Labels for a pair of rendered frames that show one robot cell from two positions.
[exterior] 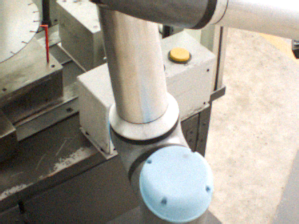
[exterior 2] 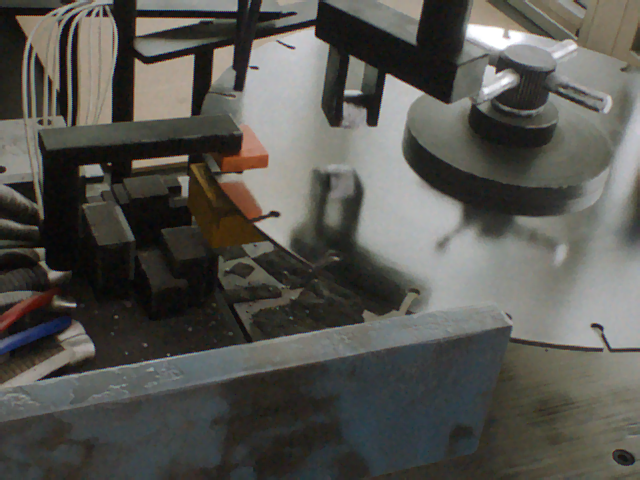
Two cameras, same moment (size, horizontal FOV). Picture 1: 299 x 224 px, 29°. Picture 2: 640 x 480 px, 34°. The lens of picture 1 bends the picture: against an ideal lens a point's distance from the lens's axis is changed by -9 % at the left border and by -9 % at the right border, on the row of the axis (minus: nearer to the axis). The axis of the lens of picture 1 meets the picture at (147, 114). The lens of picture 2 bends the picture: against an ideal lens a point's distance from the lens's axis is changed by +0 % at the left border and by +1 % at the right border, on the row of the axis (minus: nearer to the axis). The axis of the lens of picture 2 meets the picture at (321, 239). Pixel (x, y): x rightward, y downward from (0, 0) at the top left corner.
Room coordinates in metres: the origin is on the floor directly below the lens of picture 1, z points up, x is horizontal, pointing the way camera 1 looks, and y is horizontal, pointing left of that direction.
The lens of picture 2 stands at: (0.56, 0.41, 1.22)
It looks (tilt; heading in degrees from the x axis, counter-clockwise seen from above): 34 degrees down; 10
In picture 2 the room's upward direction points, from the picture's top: 9 degrees clockwise
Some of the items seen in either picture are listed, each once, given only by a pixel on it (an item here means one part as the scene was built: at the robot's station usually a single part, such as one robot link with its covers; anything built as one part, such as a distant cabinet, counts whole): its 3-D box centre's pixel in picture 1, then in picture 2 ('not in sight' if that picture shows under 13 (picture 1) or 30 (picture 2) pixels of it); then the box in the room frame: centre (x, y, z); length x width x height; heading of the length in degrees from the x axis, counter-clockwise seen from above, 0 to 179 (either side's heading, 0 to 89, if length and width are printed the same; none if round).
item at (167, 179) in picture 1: (174, 194); not in sight; (0.65, -0.05, 0.91); 0.13 x 0.12 x 0.14; 20
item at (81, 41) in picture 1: (105, 27); not in sight; (1.23, 0.11, 0.82); 0.18 x 0.18 x 0.15; 38
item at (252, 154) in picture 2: not in sight; (153, 192); (0.95, 0.56, 0.95); 0.10 x 0.03 x 0.07; 128
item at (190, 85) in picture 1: (147, 91); not in sight; (1.00, 0.00, 0.82); 0.28 x 0.11 x 0.15; 128
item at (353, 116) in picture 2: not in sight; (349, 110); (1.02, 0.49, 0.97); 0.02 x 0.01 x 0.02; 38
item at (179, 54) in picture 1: (179, 56); not in sight; (1.03, -0.06, 0.90); 0.04 x 0.04 x 0.02
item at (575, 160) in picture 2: not in sight; (510, 126); (1.07, 0.41, 0.96); 0.11 x 0.11 x 0.03
